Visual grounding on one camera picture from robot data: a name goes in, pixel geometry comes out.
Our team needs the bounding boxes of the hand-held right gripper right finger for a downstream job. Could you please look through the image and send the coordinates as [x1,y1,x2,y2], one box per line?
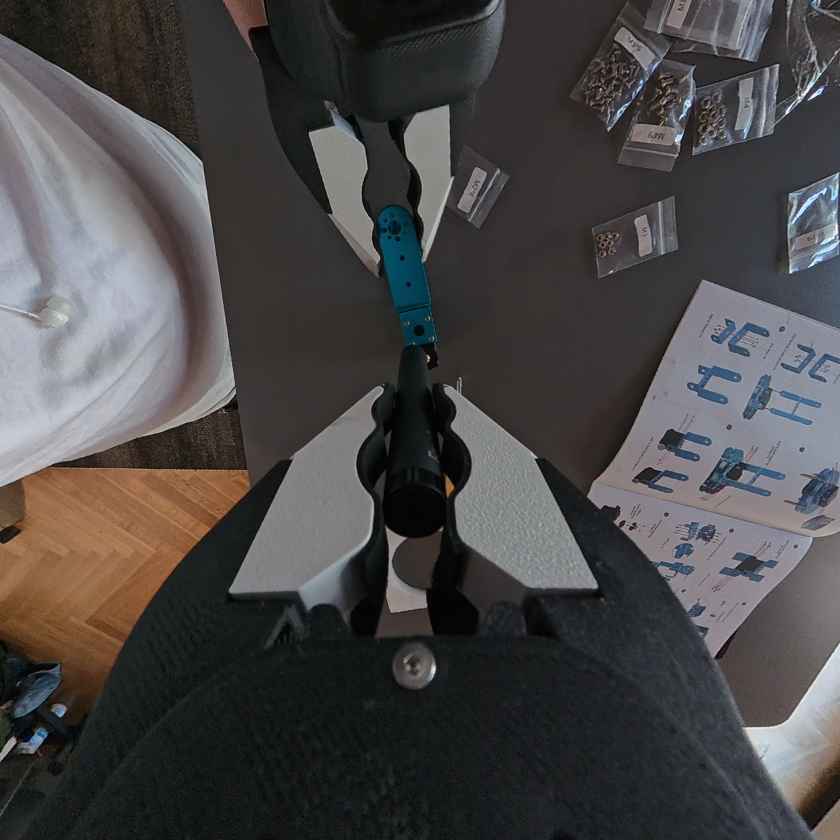
[430,385,599,597]

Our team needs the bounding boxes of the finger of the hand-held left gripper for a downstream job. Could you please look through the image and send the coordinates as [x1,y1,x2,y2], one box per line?
[390,105,455,261]
[307,101,388,278]

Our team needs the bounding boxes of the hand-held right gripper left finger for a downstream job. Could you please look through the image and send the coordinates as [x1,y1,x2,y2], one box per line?
[228,386,396,611]

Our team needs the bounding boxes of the blue bracket with black servo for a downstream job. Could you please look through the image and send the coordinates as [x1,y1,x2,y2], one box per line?
[376,205,439,365]

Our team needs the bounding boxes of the black electric screwdriver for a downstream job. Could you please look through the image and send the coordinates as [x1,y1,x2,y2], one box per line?
[382,344,447,539]

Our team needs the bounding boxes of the dark grey desk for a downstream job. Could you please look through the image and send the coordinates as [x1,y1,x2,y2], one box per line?
[180,0,840,729]

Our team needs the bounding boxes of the flat clear zip bag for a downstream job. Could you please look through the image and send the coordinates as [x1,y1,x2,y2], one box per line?
[445,145,511,228]

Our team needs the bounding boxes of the zip bag of silver screws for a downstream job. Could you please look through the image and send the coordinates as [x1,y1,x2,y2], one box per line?
[570,2,672,131]
[617,60,697,173]

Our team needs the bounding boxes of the zip bag of small nuts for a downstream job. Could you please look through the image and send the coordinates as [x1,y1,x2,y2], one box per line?
[591,196,678,279]

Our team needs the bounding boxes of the illustrated instruction booklet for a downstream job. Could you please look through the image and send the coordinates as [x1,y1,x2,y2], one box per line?
[587,280,840,660]

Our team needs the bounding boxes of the zip bag of large nuts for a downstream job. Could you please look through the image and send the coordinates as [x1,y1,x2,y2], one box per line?
[692,63,781,156]

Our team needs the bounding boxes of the wide clear zip bag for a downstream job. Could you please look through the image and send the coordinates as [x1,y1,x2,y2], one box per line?
[645,0,775,62]

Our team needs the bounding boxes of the blue cloth bag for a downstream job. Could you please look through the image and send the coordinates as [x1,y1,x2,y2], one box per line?
[0,659,63,723]

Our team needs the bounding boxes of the plastic bottle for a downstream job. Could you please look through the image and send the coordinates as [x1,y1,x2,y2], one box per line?
[13,702,70,756]

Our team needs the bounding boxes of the zip bag with black parts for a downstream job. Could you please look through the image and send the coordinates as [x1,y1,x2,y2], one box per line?
[787,173,840,274]

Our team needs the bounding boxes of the crumpled clear plastic wrap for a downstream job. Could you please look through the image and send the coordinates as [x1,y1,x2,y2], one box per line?
[774,0,840,123]

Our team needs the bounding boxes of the white earphone with cable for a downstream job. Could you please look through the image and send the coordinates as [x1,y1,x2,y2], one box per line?
[0,295,73,329]

